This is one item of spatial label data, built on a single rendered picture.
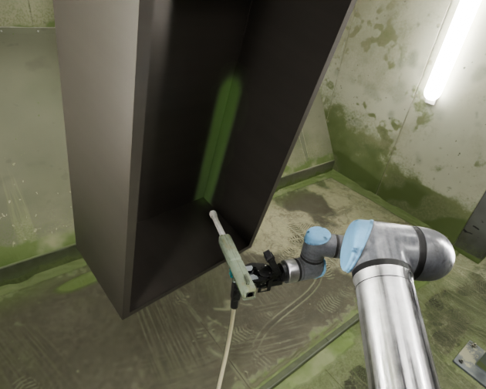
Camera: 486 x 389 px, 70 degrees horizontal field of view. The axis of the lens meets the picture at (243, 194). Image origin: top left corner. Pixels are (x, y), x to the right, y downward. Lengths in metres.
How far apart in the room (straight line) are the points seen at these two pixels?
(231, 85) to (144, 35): 0.76
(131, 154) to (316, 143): 2.39
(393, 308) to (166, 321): 1.26
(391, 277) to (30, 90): 1.84
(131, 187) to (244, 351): 1.09
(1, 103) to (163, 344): 1.37
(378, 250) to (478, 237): 2.04
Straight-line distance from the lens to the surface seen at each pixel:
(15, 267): 2.02
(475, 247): 2.78
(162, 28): 1.08
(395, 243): 0.76
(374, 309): 0.69
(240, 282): 1.20
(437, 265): 0.81
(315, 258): 1.34
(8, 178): 2.00
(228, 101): 1.37
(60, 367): 1.72
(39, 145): 2.02
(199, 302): 1.83
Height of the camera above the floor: 1.46
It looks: 33 degrees down
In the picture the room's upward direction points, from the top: 8 degrees clockwise
